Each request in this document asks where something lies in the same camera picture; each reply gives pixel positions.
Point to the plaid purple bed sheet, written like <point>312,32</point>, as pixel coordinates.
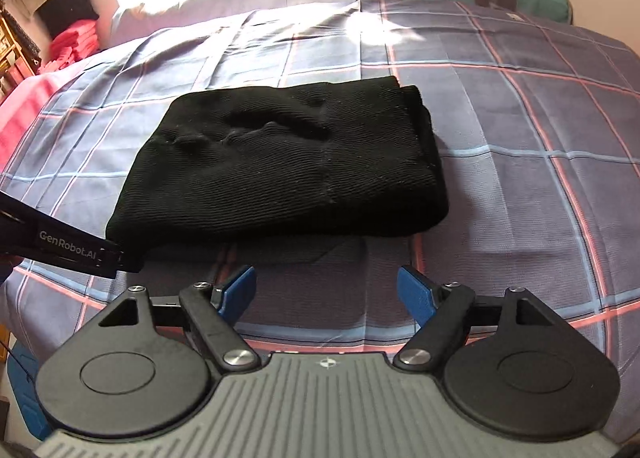
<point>537,124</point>

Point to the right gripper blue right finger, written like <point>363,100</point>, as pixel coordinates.
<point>440,312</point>

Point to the black knit pants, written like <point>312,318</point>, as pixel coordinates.
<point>282,174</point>

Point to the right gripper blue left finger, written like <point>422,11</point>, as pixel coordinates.
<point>212,310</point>

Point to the wooden shelf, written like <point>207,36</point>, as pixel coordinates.
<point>19,55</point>

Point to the pink folded towel stack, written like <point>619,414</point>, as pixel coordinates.
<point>78,42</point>

